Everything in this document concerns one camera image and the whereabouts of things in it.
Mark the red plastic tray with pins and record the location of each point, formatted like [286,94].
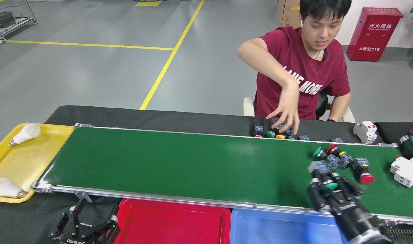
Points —
[172,227]

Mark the white circuit breaker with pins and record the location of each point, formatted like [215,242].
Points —
[406,171]
[364,132]

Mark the brown cardboard box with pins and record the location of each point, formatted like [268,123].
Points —
[287,13]

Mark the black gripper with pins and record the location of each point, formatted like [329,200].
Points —
[355,220]
[81,240]

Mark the yellow plastic tray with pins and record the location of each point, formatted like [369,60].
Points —
[23,162]

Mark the grey office chair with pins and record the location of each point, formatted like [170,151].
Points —
[321,103]

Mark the long green conveyor belt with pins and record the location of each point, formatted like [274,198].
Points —
[176,162]

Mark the person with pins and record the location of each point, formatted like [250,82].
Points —
[311,61]

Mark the blue plastic tray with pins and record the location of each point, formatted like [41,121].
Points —
[277,227]

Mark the yellow push button switch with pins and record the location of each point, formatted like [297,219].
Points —
[304,138]
[280,137]

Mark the red push button switch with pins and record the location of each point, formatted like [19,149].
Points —
[331,148]
[336,140]
[366,178]
[259,129]

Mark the dark metal box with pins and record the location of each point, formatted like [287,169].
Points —
[3,19]

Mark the red fire extinguisher box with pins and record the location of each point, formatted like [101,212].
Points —
[374,37]

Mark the person's right hand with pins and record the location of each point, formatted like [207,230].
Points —
[289,106]

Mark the white light bulb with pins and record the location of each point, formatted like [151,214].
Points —
[26,133]
[4,187]

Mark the black table cloth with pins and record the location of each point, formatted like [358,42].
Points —
[142,117]
[392,130]

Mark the metal shelf rack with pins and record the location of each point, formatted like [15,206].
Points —
[20,21]

